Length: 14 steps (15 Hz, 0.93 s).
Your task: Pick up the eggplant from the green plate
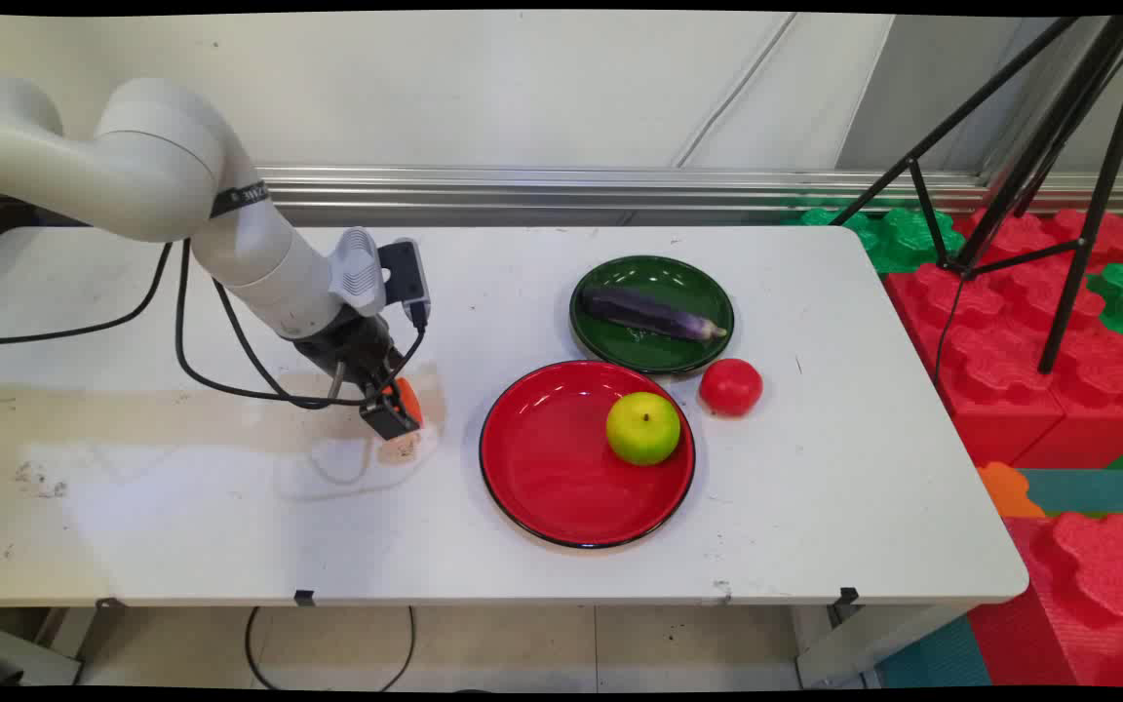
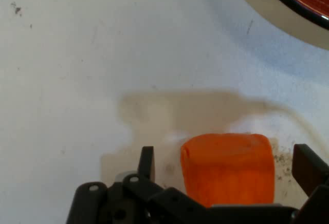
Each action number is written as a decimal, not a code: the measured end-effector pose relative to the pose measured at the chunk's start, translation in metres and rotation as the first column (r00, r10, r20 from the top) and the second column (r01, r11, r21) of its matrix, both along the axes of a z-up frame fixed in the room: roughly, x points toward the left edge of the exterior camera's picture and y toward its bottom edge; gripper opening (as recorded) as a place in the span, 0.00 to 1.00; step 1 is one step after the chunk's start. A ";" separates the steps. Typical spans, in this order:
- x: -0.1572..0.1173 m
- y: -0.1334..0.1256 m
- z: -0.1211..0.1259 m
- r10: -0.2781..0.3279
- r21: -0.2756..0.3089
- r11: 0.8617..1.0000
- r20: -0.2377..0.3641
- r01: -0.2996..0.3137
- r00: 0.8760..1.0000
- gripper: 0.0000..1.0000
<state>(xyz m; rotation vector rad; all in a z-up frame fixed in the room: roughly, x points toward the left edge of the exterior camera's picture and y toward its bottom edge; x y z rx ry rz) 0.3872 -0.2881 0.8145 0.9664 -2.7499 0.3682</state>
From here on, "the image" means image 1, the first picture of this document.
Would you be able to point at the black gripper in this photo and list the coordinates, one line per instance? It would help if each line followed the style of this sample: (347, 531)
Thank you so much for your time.
(352, 349)

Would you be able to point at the black tripod stand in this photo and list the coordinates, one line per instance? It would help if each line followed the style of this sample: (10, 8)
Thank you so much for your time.
(1073, 127)

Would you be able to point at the orange carrot piece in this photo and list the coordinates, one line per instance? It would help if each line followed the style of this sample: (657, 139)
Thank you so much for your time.
(408, 400)

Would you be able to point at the purple toy eggplant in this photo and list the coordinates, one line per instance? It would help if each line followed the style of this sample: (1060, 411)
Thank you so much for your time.
(649, 314)

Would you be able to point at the dark green plate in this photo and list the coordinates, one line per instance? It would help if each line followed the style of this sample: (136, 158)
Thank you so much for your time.
(654, 351)

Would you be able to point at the red foam block flower top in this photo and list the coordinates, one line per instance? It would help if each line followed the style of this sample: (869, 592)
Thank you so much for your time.
(1088, 595)

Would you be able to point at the white table leg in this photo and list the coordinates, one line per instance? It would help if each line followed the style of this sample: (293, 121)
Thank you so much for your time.
(873, 643)

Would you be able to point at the teal foam mat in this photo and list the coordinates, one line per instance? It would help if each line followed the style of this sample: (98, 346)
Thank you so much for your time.
(1093, 490)

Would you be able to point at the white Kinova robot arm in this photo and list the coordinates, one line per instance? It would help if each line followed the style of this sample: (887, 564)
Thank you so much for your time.
(152, 175)

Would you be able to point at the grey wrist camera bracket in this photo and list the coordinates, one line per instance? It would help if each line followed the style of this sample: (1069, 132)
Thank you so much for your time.
(359, 273)

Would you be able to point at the red toy tomato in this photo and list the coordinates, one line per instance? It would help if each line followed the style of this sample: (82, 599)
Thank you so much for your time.
(730, 387)

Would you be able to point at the aluminium wall rail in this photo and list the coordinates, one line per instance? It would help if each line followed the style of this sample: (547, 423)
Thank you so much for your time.
(620, 190)

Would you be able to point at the red plate black rim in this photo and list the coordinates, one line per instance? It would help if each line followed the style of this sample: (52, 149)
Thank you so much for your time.
(552, 458)

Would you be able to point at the large red foam block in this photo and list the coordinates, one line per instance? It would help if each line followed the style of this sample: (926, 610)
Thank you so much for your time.
(1000, 341)

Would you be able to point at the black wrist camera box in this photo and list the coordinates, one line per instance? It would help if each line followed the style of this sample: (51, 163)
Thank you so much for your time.
(404, 275)

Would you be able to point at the black table edge clip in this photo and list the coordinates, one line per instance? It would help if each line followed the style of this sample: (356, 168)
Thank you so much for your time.
(848, 596)
(304, 597)
(109, 603)

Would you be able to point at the orange foam piece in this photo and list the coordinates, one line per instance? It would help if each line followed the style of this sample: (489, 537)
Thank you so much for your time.
(1008, 490)

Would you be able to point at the green toy apple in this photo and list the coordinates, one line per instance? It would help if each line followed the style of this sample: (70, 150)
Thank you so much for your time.
(643, 429)

